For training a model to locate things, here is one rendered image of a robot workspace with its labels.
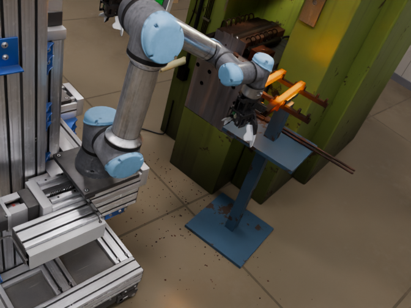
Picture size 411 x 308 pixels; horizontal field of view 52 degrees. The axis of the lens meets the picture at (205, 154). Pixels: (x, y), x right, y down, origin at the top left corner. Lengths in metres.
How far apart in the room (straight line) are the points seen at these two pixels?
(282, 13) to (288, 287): 1.59
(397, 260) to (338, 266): 0.46
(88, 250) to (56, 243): 0.64
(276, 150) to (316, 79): 0.47
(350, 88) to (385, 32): 0.37
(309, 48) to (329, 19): 0.17
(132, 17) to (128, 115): 0.27
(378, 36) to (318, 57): 0.47
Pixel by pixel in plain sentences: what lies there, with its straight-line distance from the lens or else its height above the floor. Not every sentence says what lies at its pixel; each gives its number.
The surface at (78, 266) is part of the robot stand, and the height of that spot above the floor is 0.21.
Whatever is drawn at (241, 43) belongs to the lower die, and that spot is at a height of 0.98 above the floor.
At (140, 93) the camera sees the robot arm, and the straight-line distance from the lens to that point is 1.19.
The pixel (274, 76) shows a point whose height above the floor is 0.99.
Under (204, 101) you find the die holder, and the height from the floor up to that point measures 0.58.
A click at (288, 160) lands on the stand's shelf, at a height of 0.72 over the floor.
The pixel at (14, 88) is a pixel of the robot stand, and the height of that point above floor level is 1.11.
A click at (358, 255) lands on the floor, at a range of 2.89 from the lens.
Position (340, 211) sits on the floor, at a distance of 3.10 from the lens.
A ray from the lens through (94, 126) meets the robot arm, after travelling 1.39.
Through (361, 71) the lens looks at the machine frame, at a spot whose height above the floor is 0.93.
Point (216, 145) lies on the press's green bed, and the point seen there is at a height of 0.36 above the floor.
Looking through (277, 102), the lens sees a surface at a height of 1.00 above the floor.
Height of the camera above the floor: 1.88
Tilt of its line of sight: 38 degrees down
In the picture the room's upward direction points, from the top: 18 degrees clockwise
